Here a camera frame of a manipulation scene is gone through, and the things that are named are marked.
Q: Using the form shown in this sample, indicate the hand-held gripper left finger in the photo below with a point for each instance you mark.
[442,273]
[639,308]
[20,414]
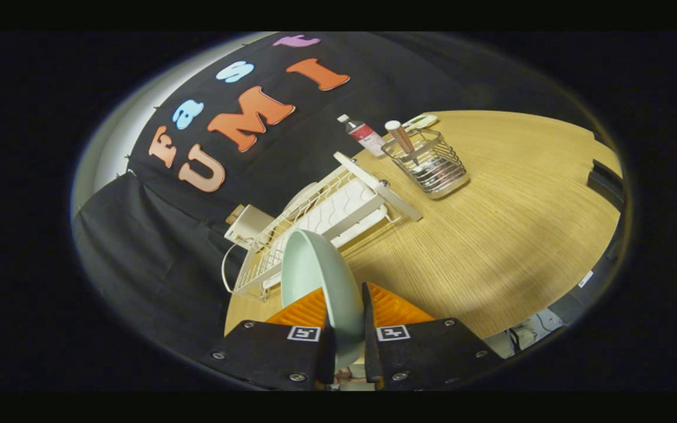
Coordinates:
[328,358]

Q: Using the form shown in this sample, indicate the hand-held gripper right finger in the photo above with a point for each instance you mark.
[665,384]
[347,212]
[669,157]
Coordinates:
[372,352]

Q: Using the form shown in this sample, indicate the pale green plate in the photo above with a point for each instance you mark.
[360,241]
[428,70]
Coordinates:
[321,276]

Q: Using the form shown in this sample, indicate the small white plate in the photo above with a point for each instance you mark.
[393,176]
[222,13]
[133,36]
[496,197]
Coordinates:
[297,197]

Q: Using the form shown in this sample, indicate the white toaster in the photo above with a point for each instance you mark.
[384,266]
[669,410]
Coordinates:
[250,226]

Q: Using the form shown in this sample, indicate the brown toast slice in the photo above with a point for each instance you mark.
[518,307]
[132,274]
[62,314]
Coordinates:
[234,217]

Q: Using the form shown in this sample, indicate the black backdrop cloth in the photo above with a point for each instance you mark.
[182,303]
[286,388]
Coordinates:
[156,264]

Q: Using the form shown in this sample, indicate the clear bottle with red label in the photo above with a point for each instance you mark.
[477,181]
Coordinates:
[365,135]

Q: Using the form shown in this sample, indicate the white divided food tray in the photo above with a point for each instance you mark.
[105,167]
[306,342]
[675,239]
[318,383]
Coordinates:
[424,121]

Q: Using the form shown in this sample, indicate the black block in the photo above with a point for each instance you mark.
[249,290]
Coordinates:
[600,141]
[606,182]

